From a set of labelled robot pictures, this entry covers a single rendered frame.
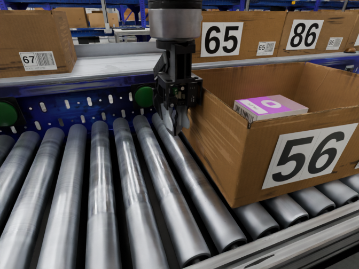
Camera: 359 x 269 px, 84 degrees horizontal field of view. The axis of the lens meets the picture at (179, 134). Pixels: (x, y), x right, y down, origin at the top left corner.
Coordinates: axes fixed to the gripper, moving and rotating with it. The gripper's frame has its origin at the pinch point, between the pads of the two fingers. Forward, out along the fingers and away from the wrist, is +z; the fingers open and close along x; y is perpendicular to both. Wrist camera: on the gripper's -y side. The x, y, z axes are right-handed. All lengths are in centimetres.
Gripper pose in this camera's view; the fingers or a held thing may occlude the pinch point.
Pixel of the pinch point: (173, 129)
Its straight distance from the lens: 48.2
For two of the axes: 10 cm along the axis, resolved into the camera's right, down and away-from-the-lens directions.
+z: 0.0, 8.6, 5.2
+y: 3.3, 4.9, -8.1
